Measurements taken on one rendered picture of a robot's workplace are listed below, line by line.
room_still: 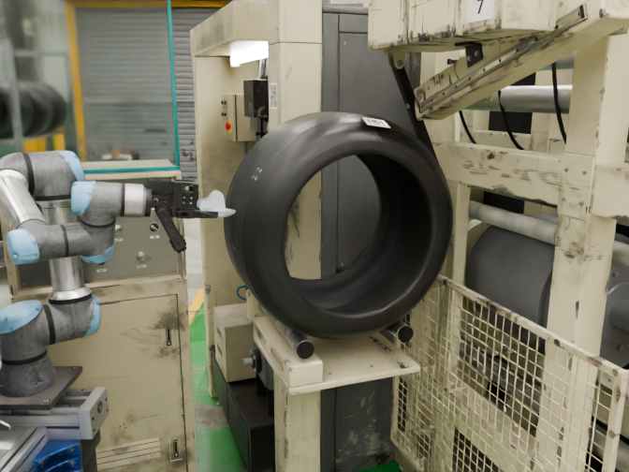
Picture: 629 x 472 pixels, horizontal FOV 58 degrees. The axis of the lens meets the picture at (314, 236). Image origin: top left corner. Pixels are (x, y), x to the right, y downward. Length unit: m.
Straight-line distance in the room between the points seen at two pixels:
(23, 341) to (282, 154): 0.88
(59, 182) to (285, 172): 0.68
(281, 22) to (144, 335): 1.13
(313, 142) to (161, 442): 1.36
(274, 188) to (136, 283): 0.86
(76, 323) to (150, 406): 0.56
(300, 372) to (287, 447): 0.60
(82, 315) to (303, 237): 0.67
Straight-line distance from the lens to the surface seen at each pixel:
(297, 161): 1.30
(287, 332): 1.51
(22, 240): 1.35
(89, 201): 1.32
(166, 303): 2.05
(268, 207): 1.29
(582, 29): 1.29
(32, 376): 1.79
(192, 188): 1.34
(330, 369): 1.56
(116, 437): 2.25
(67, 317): 1.76
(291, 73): 1.68
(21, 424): 1.85
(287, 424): 1.98
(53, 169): 1.70
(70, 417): 1.78
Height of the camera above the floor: 1.51
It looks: 14 degrees down
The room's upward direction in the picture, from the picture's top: straight up
